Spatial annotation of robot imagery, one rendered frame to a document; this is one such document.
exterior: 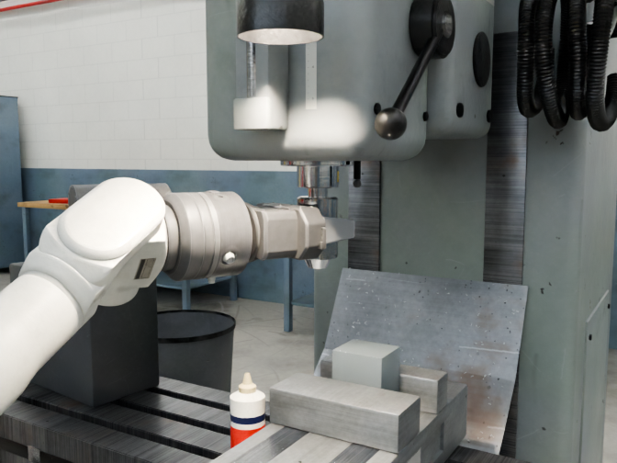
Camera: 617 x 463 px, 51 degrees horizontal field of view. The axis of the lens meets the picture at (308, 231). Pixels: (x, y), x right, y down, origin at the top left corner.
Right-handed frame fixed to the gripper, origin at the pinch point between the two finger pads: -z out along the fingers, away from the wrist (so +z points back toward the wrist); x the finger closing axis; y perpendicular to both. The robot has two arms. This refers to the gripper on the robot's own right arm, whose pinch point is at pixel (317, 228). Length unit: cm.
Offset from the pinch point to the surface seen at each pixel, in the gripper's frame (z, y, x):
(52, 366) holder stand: 21, 23, 40
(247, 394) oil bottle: 8.2, 18.7, 1.9
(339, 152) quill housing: 4.4, -8.4, -9.9
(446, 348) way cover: -30.8, 21.4, 8.6
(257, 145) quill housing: 8.8, -9.2, -1.7
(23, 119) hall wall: -110, -54, 757
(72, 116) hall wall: -146, -55, 680
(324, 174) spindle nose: 0.7, -6.2, -2.3
